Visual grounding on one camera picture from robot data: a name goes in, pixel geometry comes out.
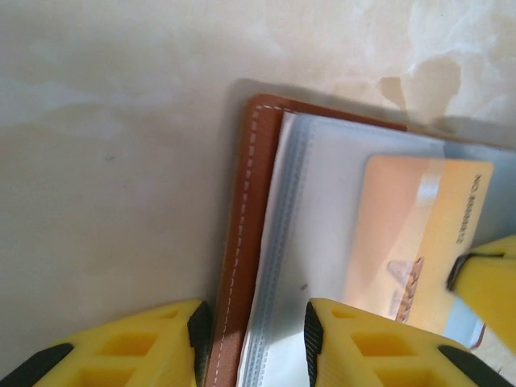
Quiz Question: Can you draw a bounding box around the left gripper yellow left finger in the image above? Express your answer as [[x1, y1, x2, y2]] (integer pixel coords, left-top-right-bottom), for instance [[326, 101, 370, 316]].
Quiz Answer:
[[0, 297, 214, 387]]

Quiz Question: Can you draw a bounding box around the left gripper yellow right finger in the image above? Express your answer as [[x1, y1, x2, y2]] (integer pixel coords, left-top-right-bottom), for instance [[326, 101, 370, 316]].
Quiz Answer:
[[303, 297, 507, 387]]

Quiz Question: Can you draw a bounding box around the gold credit card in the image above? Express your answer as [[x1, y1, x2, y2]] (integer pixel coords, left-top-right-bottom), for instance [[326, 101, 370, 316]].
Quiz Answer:
[[341, 154, 495, 338]]

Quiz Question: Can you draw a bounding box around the brown leather card holder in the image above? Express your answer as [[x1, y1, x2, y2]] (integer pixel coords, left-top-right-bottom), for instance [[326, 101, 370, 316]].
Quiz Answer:
[[201, 92, 516, 387]]

